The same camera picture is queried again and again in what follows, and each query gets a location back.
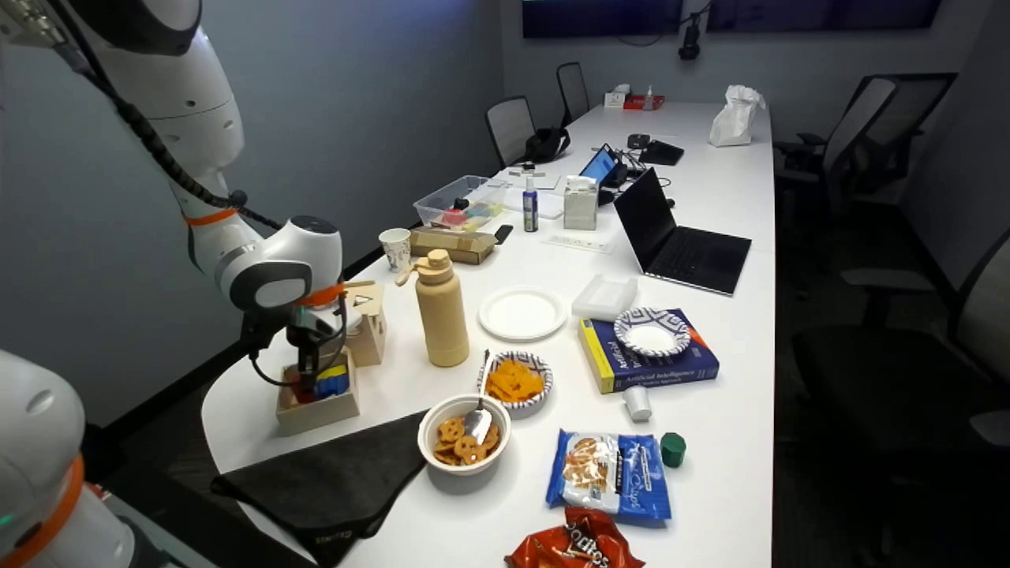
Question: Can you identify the clear plastic container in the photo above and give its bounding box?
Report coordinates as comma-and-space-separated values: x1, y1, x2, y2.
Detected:
413, 172, 505, 232

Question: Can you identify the white bowl of pretzels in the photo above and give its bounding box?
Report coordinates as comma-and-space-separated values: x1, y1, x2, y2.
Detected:
415, 393, 511, 475

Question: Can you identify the metal spoon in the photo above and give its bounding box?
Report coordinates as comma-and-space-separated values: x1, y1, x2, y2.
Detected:
465, 350, 496, 444

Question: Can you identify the small spray bottle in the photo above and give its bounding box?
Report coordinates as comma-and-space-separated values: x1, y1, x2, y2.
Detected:
521, 178, 540, 232

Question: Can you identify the wooden shape sorter box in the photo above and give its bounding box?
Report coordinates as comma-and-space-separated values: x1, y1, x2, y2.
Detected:
347, 280, 384, 366

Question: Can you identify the black laptop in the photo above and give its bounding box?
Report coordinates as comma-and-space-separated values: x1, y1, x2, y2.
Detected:
616, 169, 752, 293

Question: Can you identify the patterned bowl of orange chips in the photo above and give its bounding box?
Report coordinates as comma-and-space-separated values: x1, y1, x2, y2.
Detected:
484, 354, 548, 409

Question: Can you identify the red chip bag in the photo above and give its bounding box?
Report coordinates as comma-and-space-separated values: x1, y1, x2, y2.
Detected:
505, 503, 644, 568

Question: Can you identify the white plastic bag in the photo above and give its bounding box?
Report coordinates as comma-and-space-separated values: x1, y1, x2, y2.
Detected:
708, 86, 768, 148

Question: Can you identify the beige water bottle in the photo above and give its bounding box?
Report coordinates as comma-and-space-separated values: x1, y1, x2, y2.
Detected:
399, 248, 469, 369

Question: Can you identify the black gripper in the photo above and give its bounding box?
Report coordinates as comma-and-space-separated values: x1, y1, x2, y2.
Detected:
288, 307, 347, 380

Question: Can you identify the patterned bowl on box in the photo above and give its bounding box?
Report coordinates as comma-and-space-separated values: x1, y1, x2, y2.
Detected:
616, 307, 690, 357

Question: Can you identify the green bottle cap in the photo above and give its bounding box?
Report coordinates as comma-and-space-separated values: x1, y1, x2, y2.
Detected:
661, 433, 688, 466

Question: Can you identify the wooden box on table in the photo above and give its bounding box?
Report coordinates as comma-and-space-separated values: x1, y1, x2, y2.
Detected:
411, 227, 497, 265

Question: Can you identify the dark grey cloth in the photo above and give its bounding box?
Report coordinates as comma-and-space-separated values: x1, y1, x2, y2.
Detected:
210, 412, 424, 568

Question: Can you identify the wooden tray with blocks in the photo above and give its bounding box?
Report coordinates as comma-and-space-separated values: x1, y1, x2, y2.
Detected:
274, 360, 359, 433

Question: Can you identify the office chair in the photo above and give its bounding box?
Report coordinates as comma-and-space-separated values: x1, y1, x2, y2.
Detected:
486, 94, 534, 163

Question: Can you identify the white tissue box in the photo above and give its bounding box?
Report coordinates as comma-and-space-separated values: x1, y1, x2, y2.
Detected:
562, 175, 596, 229

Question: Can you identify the white empty plate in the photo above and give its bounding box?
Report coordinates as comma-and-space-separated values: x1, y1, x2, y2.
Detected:
480, 289, 568, 342

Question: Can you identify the tablet with blue screen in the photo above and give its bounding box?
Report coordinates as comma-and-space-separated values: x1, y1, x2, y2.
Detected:
581, 144, 622, 185

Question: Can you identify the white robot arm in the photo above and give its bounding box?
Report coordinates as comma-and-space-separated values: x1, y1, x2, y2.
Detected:
0, 0, 343, 383

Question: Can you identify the blue wooden block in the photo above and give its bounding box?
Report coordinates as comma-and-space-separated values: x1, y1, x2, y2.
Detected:
313, 366, 349, 396

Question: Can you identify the paper cup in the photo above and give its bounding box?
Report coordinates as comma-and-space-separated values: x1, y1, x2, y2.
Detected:
378, 227, 411, 272

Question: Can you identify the blue and yellow box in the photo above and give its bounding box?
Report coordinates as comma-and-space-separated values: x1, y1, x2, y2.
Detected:
576, 307, 721, 393

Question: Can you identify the blue snack bag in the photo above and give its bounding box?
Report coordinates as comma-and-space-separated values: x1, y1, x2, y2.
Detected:
546, 428, 673, 528

